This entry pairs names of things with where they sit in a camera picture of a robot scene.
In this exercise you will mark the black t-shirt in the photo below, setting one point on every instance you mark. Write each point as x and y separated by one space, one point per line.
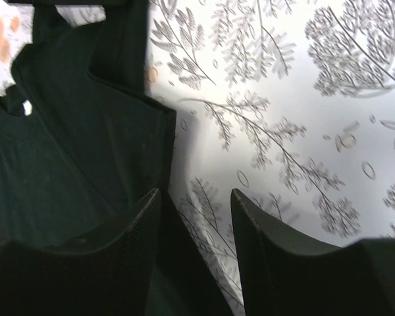
81 143

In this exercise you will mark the floral patterned table cover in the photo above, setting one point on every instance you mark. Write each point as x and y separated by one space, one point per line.
290 102

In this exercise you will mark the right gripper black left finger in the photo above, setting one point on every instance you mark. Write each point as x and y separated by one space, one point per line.
106 271

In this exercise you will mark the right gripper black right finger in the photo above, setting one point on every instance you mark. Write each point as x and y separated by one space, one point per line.
286 272

